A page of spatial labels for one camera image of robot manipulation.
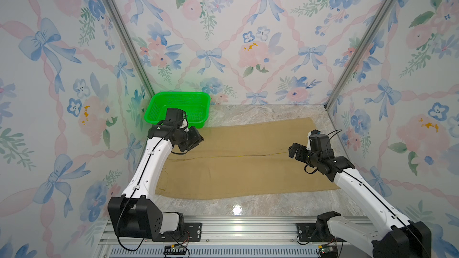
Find khaki long pants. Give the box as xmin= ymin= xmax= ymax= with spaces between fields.
xmin=155 ymin=118 xmax=337 ymax=199

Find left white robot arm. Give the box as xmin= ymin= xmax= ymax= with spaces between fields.
xmin=108 ymin=125 xmax=204 ymax=240

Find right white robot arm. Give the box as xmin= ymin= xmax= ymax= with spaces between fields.
xmin=289 ymin=143 xmax=432 ymax=258

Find green plastic basket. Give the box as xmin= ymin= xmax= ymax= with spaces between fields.
xmin=144 ymin=91 xmax=212 ymax=130

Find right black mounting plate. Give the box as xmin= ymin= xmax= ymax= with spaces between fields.
xmin=295 ymin=223 xmax=322 ymax=244

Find black mounting plate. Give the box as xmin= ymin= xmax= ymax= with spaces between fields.
xmin=295 ymin=223 xmax=322 ymax=244
xmin=153 ymin=223 xmax=203 ymax=242

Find green circuit board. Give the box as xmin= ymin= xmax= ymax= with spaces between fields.
xmin=318 ymin=246 xmax=338 ymax=258

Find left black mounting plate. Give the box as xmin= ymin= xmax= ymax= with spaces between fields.
xmin=153 ymin=223 xmax=203 ymax=242

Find black connector block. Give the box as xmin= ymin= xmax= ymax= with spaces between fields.
xmin=163 ymin=244 xmax=190 ymax=258

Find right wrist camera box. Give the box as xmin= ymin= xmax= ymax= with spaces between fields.
xmin=309 ymin=130 xmax=332 ymax=152

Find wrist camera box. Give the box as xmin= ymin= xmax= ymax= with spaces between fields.
xmin=309 ymin=130 xmax=332 ymax=152
xmin=163 ymin=108 xmax=189 ymax=130

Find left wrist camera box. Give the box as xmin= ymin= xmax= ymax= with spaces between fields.
xmin=163 ymin=108 xmax=189 ymax=130

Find left aluminium corner post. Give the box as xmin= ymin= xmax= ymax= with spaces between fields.
xmin=102 ymin=0 xmax=155 ymax=98

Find aluminium corner post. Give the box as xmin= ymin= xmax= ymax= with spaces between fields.
xmin=325 ymin=0 xmax=397 ymax=112
xmin=102 ymin=0 xmax=155 ymax=98

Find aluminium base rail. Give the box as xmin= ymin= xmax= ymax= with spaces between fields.
xmin=91 ymin=215 xmax=406 ymax=258

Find right aluminium corner post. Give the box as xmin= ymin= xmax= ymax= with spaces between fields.
xmin=325 ymin=0 xmax=397 ymax=112

